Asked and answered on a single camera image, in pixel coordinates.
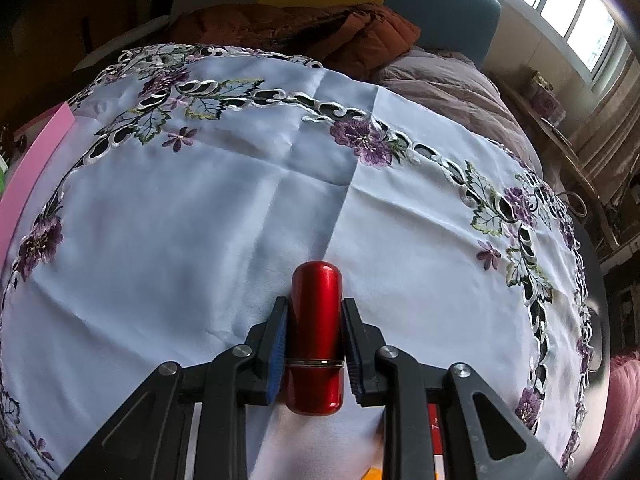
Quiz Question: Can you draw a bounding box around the beige curtain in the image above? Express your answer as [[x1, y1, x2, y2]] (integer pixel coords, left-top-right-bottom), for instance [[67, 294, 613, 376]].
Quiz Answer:
[[575, 50, 640, 221]]

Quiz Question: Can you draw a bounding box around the grey pink duvet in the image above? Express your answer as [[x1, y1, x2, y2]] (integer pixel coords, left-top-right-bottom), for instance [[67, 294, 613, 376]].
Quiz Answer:
[[372, 46, 546, 171]]

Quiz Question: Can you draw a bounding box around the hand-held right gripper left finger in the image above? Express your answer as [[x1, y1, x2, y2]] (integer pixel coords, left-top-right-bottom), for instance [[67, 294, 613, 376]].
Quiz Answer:
[[62, 296, 290, 480]]

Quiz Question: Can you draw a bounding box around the purple box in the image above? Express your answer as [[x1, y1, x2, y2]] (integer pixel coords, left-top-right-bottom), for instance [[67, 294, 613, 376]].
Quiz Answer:
[[530, 72, 563, 121]]

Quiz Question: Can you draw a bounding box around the red and white box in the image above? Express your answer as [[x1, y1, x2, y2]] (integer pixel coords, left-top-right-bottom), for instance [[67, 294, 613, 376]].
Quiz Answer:
[[427, 402, 446, 480]]

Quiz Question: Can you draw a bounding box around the brown padded jacket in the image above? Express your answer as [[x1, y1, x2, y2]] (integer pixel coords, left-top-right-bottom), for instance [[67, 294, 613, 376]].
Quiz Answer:
[[167, 2, 422, 83]]

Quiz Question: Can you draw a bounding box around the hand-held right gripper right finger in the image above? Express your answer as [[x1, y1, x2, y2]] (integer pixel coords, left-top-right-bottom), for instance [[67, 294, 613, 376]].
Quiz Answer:
[[341, 298, 566, 480]]

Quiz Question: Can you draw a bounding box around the white floral embroidered tablecloth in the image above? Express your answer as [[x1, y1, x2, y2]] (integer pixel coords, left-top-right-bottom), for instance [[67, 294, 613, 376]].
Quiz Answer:
[[0, 44, 598, 480]]

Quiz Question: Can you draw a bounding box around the window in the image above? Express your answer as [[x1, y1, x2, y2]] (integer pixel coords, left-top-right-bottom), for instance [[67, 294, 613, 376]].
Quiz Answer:
[[495, 0, 631, 76]]

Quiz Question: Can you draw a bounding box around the pink fluffy cushion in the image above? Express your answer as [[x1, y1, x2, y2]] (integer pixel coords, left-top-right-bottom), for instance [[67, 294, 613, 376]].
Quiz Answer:
[[590, 355, 640, 480]]

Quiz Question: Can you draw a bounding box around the red metallic cylinder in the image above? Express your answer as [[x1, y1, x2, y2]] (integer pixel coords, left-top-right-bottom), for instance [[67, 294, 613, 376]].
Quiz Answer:
[[282, 261, 346, 417]]

